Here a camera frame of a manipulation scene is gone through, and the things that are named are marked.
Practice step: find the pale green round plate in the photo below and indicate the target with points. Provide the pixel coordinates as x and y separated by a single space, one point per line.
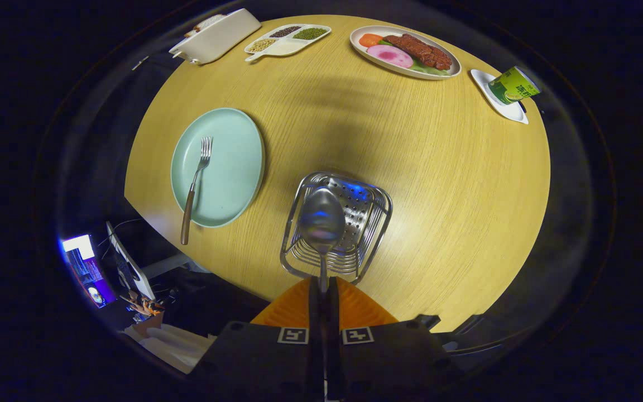
232 167

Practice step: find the white oval food plate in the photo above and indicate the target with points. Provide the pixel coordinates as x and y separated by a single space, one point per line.
388 67

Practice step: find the white square saucer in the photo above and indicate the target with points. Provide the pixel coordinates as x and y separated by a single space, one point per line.
480 81

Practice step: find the orange toy figure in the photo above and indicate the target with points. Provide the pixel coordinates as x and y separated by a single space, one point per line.
143 306

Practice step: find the pale bread piece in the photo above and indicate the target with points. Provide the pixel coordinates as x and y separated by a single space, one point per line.
207 23

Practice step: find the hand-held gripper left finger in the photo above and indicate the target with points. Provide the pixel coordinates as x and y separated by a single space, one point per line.
315 312

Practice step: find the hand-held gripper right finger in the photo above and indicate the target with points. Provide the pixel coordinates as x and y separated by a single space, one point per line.
334 312

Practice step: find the pile of green beans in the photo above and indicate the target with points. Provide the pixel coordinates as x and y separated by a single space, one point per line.
310 33

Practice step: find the pile of yellow beans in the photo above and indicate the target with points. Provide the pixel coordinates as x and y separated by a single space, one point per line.
263 44

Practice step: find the lit computer monitor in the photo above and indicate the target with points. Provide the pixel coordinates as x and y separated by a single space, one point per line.
84 268

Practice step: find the brown meat piece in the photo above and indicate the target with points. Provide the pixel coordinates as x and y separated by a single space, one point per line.
419 50

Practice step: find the orange round food slice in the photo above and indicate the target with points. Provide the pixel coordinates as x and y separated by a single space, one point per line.
370 39

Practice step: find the white divided dish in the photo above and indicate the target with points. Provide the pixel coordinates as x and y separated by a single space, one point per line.
285 49

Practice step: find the white cloth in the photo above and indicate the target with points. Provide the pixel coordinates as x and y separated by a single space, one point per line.
176 346

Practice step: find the pink round food slice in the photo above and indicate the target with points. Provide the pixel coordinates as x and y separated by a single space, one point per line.
389 56

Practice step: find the white rectangular tray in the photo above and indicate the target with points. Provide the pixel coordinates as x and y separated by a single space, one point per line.
221 39

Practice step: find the green lettuce leaf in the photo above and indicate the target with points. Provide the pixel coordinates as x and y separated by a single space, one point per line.
428 70

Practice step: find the black table clamp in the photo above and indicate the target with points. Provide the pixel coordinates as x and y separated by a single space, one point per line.
427 321
469 324

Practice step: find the pile of dark beans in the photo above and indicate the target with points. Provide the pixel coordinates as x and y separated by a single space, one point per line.
286 32

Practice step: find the green drink can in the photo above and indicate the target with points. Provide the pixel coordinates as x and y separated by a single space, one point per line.
514 85

